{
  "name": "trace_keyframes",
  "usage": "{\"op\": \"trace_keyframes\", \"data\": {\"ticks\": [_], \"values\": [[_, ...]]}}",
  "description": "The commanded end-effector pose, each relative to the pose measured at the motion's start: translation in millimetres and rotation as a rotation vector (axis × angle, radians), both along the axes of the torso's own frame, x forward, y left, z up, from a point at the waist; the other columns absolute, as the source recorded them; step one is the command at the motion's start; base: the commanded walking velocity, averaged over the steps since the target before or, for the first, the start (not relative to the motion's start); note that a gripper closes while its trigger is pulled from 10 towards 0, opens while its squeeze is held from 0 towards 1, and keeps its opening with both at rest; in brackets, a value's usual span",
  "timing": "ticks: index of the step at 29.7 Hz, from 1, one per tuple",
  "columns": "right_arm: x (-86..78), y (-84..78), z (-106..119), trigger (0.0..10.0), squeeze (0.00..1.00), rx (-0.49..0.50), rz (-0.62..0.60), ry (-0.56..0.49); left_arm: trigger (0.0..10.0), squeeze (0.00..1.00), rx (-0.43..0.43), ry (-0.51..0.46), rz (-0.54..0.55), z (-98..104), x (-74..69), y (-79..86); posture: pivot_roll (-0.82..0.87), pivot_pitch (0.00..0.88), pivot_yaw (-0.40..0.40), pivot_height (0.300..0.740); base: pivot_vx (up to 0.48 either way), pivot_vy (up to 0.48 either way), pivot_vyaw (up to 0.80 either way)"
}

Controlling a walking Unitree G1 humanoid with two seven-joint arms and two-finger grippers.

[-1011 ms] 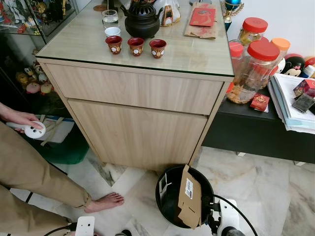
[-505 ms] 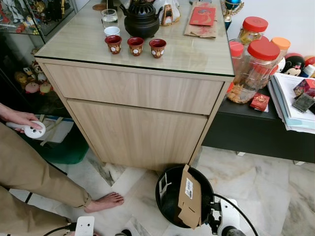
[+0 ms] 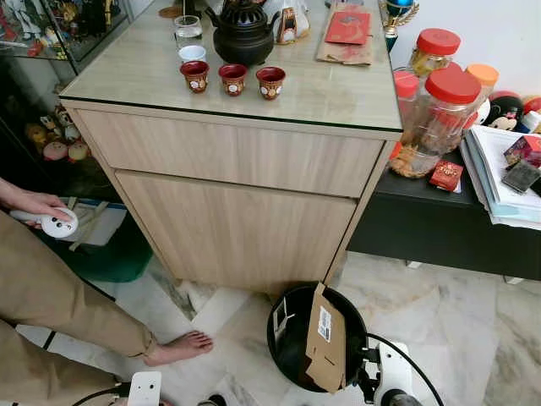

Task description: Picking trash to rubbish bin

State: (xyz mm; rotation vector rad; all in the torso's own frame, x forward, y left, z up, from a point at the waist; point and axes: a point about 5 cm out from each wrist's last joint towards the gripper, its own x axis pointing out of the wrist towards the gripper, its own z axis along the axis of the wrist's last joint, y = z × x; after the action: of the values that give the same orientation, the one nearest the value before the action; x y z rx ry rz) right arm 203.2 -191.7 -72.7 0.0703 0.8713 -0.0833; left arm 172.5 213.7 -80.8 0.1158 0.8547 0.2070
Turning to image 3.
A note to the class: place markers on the black round rubbish bin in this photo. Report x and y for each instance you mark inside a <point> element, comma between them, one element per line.
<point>287,359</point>

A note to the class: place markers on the small white cup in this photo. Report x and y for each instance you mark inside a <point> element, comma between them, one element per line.
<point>192,52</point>

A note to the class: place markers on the black robot foot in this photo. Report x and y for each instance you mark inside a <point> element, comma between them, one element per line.
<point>213,401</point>

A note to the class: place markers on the glass display cabinet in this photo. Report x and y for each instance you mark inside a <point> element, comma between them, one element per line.
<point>34,85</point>

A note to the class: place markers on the white handheld controller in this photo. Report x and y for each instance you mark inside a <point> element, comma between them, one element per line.
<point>57,224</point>

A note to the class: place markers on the stack of white papers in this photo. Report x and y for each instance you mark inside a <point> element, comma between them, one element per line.
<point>490,169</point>

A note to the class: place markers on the slim red-lid plastic jar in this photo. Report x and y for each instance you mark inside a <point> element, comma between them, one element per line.
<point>406,89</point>

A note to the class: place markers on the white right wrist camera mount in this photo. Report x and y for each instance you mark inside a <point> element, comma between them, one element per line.
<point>394,368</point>

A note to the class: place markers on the red envelope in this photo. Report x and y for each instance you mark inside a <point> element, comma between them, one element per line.
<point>348,27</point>

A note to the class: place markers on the white and gold figurine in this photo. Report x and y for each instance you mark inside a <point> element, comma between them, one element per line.
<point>292,24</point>

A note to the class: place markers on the clear drinking glass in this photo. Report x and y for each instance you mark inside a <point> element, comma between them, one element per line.
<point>188,30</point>

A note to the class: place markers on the small red packet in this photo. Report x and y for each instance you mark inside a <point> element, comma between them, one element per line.
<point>445,175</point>

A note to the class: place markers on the red-lid jar with snacks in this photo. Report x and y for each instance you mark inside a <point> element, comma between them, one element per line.
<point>438,46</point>

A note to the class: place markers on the brown cardboard box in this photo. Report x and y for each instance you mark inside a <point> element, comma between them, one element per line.
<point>325,355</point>

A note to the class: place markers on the round wooden coaster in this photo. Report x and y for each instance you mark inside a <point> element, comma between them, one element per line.
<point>172,11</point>

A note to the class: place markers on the person's bare hand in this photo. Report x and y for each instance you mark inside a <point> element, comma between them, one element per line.
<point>30,201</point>

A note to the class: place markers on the black cast iron teapot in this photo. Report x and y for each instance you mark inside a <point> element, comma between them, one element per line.
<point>243,35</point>

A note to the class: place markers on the red gift box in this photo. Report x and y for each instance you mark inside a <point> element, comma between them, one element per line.
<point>524,150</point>

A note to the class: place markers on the red ceramic tea cup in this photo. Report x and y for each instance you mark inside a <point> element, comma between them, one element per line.
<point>232,81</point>
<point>194,78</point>
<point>270,84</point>

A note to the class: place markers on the black low console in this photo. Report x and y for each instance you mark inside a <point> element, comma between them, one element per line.
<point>439,233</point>

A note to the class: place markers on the round black and red doll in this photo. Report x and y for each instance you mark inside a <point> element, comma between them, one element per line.
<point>507,112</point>

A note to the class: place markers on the green plastic basket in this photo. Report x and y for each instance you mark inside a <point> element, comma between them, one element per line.
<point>118,258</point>

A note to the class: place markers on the gold and blue trophy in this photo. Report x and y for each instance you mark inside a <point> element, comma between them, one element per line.
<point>397,13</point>

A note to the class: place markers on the brown paper bag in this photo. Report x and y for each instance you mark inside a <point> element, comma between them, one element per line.
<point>342,53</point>

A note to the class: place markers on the light wooden cabinet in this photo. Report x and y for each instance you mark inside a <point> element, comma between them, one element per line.
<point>237,186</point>

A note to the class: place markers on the khaki trouser leg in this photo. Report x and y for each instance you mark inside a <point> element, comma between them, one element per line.
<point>34,372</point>
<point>51,288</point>

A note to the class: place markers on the large red-lid plastic jar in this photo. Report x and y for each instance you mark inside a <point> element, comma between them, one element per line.
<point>444,118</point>

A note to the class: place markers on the orange-lid plastic jar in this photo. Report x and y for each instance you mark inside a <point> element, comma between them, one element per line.
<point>483,78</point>

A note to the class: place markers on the person's bare foot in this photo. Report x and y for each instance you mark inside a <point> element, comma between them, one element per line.
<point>179,347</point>

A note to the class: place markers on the small yellow round figurine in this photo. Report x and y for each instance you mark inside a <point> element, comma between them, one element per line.
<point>35,133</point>

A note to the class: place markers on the dark grey packet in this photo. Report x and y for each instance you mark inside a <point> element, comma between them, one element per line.
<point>521,176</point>

